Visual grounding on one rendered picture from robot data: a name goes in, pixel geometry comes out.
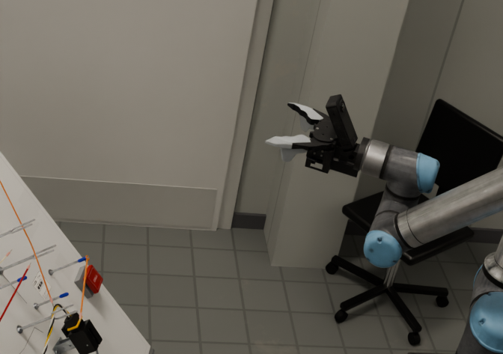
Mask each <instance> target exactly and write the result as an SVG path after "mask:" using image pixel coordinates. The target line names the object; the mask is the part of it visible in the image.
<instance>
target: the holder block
mask: <svg viewBox="0 0 503 354"><path fill-rule="evenodd" d="M84 322H85V323H84V325H83V326H82V328H81V329H80V330H79V331H77V332H74V333H72V332H70V333H69V335H68V338H69V339H70V340H71V342H72V343H73V345H74V347H75V348H76V349H77V351H78V352H79V354H89V353H92V352H95V351H97V349H98V347H99V344H101V342H102V340H103V339H102V338H101V336H100V334H99V333H98V331H97V330H96V329H95V327H94V325H93V323H92V322H91V321H90V320H86V321H84ZM92 335H93V336H92ZM94 338H95V340H94ZM87 345H88V346H87Z"/></svg>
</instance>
